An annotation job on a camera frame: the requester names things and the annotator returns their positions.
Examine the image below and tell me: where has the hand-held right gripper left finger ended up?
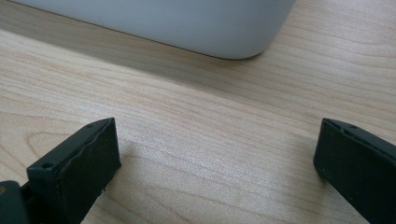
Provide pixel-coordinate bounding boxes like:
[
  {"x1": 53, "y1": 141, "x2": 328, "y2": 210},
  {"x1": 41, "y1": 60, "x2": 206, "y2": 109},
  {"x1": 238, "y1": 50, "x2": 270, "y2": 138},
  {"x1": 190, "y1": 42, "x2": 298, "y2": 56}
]
[{"x1": 26, "y1": 117, "x2": 122, "y2": 224}]

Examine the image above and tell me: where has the white compartment storage box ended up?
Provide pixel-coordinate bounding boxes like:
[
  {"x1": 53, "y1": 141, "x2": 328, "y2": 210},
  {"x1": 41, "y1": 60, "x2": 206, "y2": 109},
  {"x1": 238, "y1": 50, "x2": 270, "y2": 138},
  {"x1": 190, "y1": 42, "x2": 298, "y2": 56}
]
[{"x1": 8, "y1": 0, "x2": 297, "y2": 61}]

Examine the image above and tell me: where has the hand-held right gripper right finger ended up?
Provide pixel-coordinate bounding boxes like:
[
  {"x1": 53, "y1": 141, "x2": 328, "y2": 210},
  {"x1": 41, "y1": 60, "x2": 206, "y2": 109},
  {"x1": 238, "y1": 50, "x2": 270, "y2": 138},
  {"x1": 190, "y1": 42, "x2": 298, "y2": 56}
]
[{"x1": 313, "y1": 117, "x2": 396, "y2": 224}]

